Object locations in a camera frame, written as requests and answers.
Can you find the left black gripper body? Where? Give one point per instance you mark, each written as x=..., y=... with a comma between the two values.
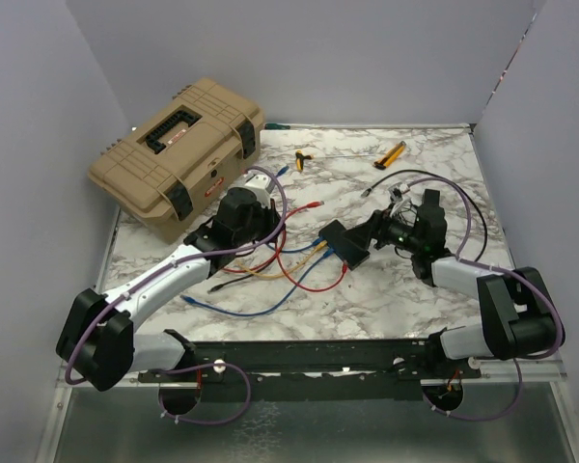
x=262, y=224

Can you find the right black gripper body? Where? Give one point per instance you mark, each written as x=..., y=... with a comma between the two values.
x=395, y=231

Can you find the black blue network switch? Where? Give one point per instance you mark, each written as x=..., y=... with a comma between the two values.
x=351, y=250

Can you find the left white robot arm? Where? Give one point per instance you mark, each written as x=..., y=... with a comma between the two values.
x=98, y=341

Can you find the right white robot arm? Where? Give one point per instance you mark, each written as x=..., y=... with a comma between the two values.
x=518, y=319

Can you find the yellow utility knife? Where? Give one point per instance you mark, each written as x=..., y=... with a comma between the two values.
x=384, y=162

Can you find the tan plastic toolbox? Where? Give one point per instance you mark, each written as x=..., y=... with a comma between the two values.
x=167, y=171

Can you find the green handled screwdriver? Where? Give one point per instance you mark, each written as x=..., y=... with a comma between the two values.
x=277, y=126

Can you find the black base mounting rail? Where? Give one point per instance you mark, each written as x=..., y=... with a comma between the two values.
x=310, y=370

